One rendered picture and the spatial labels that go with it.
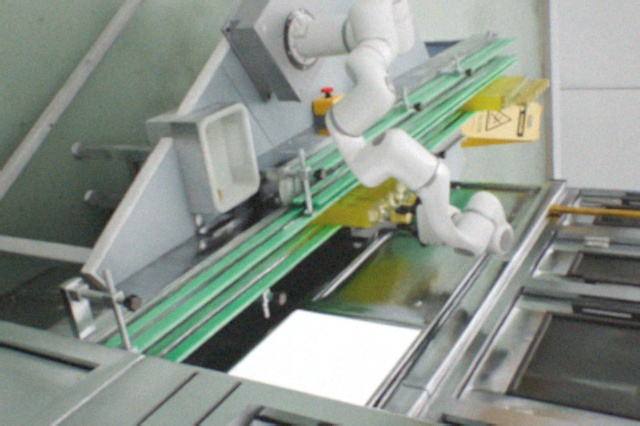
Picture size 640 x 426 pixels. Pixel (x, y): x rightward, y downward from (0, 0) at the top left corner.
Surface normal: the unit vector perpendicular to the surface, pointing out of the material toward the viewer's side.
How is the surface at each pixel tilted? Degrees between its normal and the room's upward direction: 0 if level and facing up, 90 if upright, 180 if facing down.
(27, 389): 90
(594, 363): 90
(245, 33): 90
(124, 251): 0
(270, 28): 5
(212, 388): 90
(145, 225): 0
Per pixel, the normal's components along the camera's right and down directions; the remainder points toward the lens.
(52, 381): -0.14, -0.92
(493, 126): -0.26, -0.15
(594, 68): -0.49, 0.38
